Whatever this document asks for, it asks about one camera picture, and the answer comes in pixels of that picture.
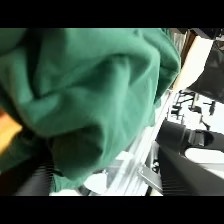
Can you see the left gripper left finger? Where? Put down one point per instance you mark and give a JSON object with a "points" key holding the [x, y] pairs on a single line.
{"points": [[38, 181]]}

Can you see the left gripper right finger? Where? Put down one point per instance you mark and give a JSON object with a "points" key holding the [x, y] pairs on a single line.
{"points": [[186, 180]]}

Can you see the silver frame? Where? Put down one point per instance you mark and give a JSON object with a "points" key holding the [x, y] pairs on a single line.
{"points": [[135, 166]]}

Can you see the green garment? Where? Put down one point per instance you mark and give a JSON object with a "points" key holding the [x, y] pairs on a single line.
{"points": [[86, 86]]}

